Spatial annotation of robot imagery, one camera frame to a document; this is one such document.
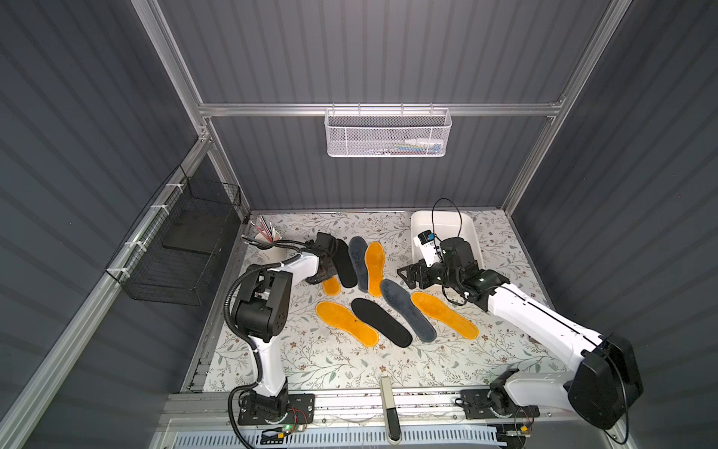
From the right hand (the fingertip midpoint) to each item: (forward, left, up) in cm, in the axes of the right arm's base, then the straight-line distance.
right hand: (413, 265), depth 80 cm
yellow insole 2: (-5, -9, -18) cm, 20 cm away
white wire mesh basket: (+59, +6, +8) cm, 60 cm away
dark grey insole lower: (-1, +3, -18) cm, 19 cm away
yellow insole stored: (+3, +26, -18) cm, 31 cm away
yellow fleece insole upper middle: (+13, +11, -18) cm, 25 cm away
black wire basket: (-4, +65, +9) cm, 66 cm away
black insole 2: (-9, +9, -19) cm, 23 cm away
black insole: (+12, +22, -18) cm, 31 cm away
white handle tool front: (-36, +7, -15) cm, 39 cm away
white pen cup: (+11, +46, -9) cm, 48 cm away
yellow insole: (-7, +23, -19) cm, 31 cm away
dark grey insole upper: (+20, +17, -19) cm, 32 cm away
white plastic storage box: (+33, -20, -19) cm, 43 cm away
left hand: (+8, +28, -18) cm, 34 cm away
